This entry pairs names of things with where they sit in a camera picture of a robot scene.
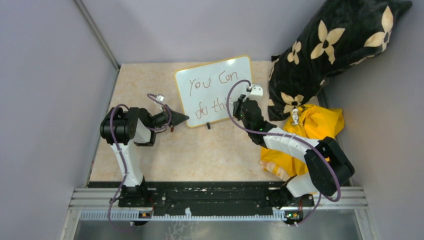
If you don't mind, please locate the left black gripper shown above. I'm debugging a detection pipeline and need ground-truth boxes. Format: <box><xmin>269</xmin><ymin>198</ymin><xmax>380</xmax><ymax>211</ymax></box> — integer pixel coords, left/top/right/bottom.
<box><xmin>148</xmin><ymin>104</ymin><xmax>190</xmax><ymax>130</ymax></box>

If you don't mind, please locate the yellow framed whiteboard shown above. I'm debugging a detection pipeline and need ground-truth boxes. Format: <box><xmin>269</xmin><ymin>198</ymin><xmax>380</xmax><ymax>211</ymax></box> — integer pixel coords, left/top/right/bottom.
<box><xmin>174</xmin><ymin>55</ymin><xmax>252</xmax><ymax>128</ymax></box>

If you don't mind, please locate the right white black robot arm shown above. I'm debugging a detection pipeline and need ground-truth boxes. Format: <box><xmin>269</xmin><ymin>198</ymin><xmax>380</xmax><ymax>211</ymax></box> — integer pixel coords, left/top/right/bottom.
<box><xmin>229</xmin><ymin>94</ymin><xmax>355</xmax><ymax>206</ymax></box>

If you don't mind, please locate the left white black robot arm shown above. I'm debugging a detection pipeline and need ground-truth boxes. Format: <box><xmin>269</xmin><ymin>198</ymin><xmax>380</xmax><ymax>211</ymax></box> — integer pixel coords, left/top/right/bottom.
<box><xmin>99</xmin><ymin>104</ymin><xmax>189</xmax><ymax>208</ymax></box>

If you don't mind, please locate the yellow cloth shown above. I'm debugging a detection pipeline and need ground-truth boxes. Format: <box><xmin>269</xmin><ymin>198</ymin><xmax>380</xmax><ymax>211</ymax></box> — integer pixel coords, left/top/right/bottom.
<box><xmin>259</xmin><ymin>104</ymin><xmax>345</xmax><ymax>181</ymax></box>

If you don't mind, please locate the black floral pillow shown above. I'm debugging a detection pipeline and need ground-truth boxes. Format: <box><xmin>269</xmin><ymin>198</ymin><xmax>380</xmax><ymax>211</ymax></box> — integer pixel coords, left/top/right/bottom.
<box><xmin>267</xmin><ymin>0</ymin><xmax>413</xmax><ymax>121</ymax></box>

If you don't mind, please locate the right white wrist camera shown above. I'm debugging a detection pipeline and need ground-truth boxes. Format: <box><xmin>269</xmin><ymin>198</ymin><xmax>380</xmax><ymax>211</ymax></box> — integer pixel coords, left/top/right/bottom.
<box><xmin>246</xmin><ymin>84</ymin><xmax>264</xmax><ymax>99</ymax></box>

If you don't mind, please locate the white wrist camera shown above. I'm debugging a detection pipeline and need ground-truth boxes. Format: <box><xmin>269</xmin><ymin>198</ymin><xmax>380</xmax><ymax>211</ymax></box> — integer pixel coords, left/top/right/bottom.
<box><xmin>246</xmin><ymin>84</ymin><xmax>264</xmax><ymax>99</ymax></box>
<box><xmin>156</xmin><ymin>94</ymin><xmax>165</xmax><ymax>103</ymax></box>

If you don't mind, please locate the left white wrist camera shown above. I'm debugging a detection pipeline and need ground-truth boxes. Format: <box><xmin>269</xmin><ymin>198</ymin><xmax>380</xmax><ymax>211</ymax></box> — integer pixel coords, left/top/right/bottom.
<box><xmin>156</xmin><ymin>94</ymin><xmax>165</xmax><ymax>103</ymax></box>

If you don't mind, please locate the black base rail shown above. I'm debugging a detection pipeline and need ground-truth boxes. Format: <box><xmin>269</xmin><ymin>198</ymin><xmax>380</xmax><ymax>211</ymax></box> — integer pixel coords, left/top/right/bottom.
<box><xmin>87</xmin><ymin>180</ymin><xmax>316</xmax><ymax>218</ymax></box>

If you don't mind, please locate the white toothed cable strip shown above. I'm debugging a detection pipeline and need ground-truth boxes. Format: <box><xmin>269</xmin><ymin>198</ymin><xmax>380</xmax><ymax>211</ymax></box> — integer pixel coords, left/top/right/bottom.
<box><xmin>79</xmin><ymin>208</ymin><xmax>287</xmax><ymax>222</ymax></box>

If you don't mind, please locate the aluminium corner post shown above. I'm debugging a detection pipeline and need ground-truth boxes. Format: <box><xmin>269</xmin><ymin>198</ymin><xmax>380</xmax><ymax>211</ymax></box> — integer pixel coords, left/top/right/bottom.
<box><xmin>72</xmin><ymin>0</ymin><xmax>121</xmax><ymax>71</ymax></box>

